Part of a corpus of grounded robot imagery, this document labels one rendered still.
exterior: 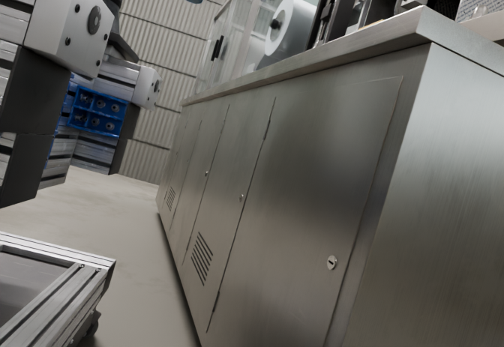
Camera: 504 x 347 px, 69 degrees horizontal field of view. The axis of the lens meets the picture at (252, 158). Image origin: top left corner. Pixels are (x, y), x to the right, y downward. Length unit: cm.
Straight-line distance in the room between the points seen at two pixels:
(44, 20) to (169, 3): 430
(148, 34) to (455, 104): 424
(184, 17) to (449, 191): 426
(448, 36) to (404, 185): 21
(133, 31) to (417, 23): 426
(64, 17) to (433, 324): 63
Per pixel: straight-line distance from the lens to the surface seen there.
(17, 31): 45
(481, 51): 64
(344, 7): 122
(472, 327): 72
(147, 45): 462
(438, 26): 59
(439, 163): 59
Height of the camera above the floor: 64
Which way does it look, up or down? level
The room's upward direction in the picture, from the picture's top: 16 degrees clockwise
